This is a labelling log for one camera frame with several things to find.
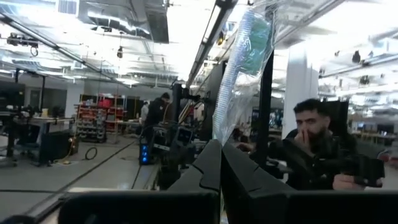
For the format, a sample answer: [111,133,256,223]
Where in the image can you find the red storage shelf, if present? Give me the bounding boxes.
[74,95,125,144]

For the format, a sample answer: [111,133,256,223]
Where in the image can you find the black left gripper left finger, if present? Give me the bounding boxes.
[58,139,222,224]

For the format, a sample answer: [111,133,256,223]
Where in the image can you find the green white toothbrush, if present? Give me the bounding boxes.
[212,0,277,147]

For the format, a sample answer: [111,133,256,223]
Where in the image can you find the black handheld device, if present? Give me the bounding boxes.
[340,154,386,189]

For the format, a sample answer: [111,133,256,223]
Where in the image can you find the black floor cable loop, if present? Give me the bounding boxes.
[84,146,98,161]

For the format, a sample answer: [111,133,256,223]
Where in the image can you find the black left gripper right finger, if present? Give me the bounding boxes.
[222,142,398,224]

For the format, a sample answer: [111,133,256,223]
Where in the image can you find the person's hand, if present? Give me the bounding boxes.
[332,173,367,191]

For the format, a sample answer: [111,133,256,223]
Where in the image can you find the silver ventilation duct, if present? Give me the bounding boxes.
[77,0,170,44]

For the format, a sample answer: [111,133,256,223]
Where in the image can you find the white square column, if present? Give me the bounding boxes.
[281,46,320,138]

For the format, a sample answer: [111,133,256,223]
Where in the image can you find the black overhead frame beam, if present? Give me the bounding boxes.
[185,0,239,88]

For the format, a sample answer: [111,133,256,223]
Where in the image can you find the black workbench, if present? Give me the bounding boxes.
[0,111,75,167]

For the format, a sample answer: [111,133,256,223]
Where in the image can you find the black computer blue lights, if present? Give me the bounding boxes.
[139,142,150,166]

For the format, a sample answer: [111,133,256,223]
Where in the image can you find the black vertical frame post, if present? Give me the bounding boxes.
[256,49,275,169]

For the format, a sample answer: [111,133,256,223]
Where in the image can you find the person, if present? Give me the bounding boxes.
[144,92,172,147]
[269,98,386,191]

